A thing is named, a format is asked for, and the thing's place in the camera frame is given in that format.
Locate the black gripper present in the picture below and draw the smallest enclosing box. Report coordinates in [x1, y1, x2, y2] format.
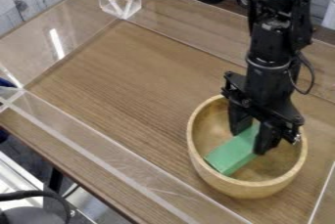
[222, 59, 306, 156]

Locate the green rectangular block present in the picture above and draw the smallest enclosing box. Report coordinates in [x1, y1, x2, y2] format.
[204, 124, 259, 176]

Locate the brown wooden bowl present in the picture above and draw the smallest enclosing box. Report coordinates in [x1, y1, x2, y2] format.
[187, 95, 309, 199]

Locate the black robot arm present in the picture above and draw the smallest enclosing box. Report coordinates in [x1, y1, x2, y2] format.
[199, 0, 313, 155]

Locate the black table leg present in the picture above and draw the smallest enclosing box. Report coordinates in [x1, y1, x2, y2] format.
[49, 168, 65, 193]

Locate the blue object at edge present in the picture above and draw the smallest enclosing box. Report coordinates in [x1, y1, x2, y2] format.
[0, 77, 18, 88]

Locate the clear acrylic enclosure wall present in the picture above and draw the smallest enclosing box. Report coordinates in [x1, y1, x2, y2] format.
[0, 0, 335, 224]

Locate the black metal bracket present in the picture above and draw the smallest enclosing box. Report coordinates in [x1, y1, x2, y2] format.
[43, 198, 97, 224]

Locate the black cable loop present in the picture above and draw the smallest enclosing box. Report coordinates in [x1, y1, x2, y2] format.
[0, 190, 74, 224]

